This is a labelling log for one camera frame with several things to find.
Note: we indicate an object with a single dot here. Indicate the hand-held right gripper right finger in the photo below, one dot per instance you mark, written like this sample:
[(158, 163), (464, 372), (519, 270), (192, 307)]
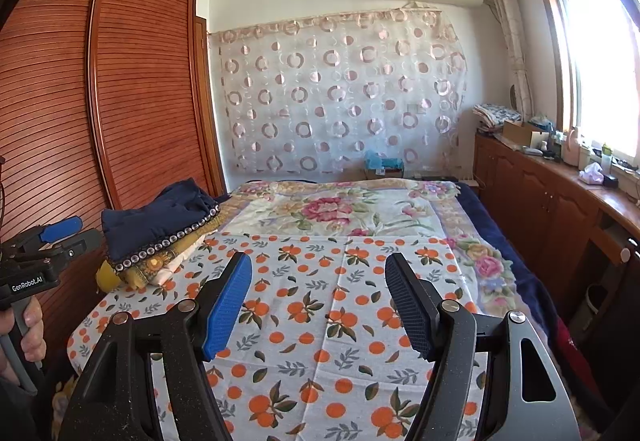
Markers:
[(407, 306)]

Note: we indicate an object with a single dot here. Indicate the floral blanket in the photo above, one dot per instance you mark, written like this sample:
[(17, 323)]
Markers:
[(340, 211)]

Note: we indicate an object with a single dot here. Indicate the folded yellow cloth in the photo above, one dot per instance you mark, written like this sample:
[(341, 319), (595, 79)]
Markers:
[(135, 276)]

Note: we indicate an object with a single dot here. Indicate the red cloth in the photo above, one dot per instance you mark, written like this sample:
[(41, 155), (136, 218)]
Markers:
[(567, 346)]

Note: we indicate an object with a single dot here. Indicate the folded patterned cloths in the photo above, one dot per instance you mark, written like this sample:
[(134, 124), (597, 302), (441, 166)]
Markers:
[(496, 116)]

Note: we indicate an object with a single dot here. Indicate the window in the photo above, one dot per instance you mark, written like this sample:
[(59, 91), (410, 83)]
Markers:
[(595, 61)]

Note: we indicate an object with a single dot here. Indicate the tissue pack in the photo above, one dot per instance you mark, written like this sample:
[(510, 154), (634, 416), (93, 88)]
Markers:
[(592, 175)]

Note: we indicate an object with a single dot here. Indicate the navy blue printed t-shirt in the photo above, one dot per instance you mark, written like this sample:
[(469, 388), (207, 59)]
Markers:
[(155, 216)]

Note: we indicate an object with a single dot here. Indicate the blue box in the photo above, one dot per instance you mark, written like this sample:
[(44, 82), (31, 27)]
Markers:
[(384, 165)]

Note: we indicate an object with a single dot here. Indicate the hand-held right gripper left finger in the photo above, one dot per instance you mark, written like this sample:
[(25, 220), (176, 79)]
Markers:
[(227, 311)]

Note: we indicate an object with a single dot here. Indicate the long wooden cabinet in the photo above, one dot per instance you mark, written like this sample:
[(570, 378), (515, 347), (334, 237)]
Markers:
[(540, 201)]

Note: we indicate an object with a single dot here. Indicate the cardboard box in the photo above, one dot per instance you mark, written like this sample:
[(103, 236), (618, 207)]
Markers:
[(520, 133)]

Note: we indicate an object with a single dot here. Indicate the white jug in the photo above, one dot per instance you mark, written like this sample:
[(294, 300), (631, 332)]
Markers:
[(571, 148)]

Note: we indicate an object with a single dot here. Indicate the person's left hand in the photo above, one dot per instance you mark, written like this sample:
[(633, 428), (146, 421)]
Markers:
[(32, 336)]

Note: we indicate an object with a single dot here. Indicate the sheer circle-patterned curtain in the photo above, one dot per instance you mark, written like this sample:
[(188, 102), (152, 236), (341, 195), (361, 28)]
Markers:
[(340, 96)]

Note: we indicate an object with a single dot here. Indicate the orange fruit print bed sheet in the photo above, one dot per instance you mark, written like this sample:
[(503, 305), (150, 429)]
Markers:
[(310, 346)]

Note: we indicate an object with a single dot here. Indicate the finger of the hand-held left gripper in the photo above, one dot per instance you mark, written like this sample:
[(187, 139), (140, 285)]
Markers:
[(61, 228), (80, 246)]

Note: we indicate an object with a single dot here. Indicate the navy blue blanket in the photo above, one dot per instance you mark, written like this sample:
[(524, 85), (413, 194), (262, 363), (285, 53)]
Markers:
[(510, 241)]

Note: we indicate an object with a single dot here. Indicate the small black box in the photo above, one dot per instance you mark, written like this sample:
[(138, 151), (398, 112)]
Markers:
[(611, 181)]

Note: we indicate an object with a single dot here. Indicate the wooden louvered wardrobe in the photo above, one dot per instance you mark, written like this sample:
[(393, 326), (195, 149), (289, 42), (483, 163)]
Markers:
[(100, 121)]

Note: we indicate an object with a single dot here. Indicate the folded cream cloth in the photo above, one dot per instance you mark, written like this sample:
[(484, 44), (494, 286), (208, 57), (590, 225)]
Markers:
[(170, 271)]

